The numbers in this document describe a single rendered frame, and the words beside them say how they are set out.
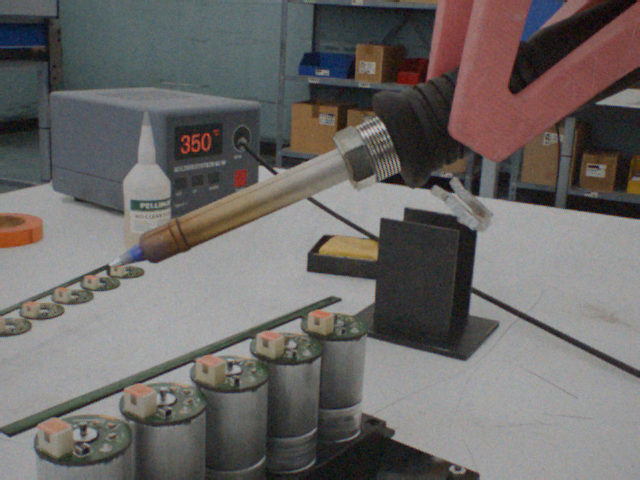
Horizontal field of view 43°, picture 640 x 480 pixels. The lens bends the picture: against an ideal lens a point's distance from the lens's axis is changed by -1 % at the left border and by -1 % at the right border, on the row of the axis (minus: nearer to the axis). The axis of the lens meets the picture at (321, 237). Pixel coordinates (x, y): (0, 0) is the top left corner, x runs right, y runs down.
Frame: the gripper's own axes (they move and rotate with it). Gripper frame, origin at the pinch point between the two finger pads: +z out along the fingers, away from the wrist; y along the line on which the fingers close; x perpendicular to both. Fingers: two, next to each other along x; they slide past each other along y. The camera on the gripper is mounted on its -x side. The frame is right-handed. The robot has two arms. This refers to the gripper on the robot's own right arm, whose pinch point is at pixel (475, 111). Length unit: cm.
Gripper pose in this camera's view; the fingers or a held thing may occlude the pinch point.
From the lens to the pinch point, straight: 20.5
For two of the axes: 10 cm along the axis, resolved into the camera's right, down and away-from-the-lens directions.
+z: -5.1, 8.5, 1.6
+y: 1.4, 2.7, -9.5
